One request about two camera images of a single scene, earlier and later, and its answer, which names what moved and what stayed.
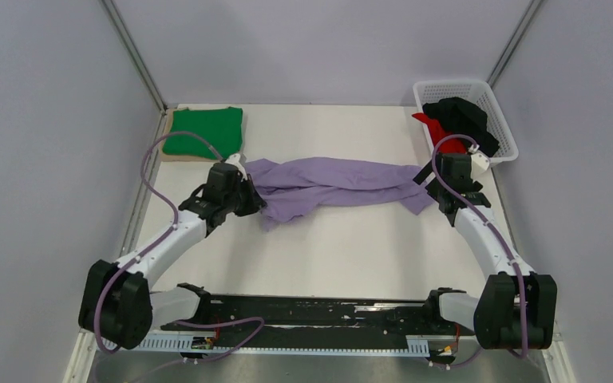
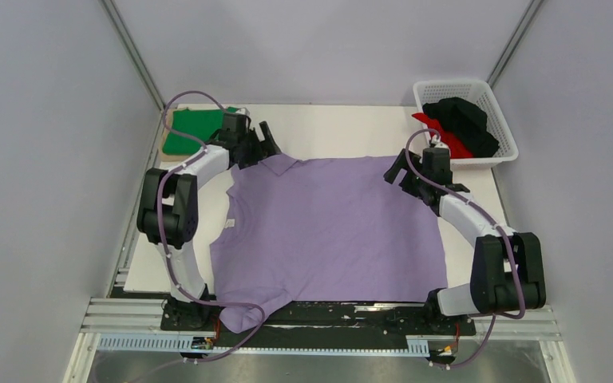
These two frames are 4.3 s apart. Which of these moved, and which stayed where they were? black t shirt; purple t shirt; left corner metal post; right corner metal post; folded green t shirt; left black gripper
Moved: left black gripper; purple t shirt
Stayed: folded green t shirt; right corner metal post; left corner metal post; black t shirt
